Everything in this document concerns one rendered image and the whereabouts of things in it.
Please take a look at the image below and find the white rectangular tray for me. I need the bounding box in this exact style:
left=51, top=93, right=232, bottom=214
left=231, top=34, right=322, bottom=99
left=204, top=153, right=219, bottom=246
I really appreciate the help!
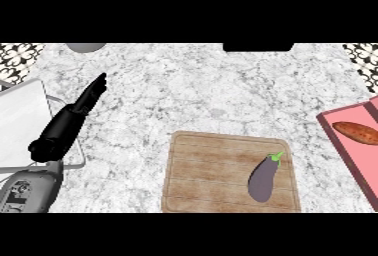
left=0, top=77, right=87, bottom=175

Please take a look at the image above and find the pink cardboard box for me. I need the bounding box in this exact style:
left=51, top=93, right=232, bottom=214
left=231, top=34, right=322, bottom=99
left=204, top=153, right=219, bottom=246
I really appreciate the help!
left=315, top=95, right=378, bottom=212

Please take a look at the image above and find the wooden cutting board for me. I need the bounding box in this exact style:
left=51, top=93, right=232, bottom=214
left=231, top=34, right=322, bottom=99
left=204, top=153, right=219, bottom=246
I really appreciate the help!
left=161, top=130, right=303, bottom=214

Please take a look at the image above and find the purple eggplant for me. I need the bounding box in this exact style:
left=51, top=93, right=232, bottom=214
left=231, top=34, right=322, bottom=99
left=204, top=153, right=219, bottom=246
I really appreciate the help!
left=247, top=151, right=287, bottom=204

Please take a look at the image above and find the black appliance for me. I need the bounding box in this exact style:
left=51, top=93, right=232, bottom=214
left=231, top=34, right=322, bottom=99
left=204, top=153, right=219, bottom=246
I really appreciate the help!
left=222, top=43, right=296, bottom=53

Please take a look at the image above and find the grey round object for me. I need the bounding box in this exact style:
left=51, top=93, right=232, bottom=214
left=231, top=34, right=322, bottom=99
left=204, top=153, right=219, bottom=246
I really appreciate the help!
left=65, top=43, right=107, bottom=54

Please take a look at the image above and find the orange sweet potato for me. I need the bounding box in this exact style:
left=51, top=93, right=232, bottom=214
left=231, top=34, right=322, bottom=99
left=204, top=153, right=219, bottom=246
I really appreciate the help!
left=331, top=121, right=378, bottom=146

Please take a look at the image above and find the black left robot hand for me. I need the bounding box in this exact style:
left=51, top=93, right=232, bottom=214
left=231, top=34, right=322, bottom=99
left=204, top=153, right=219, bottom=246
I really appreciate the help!
left=27, top=72, right=108, bottom=164

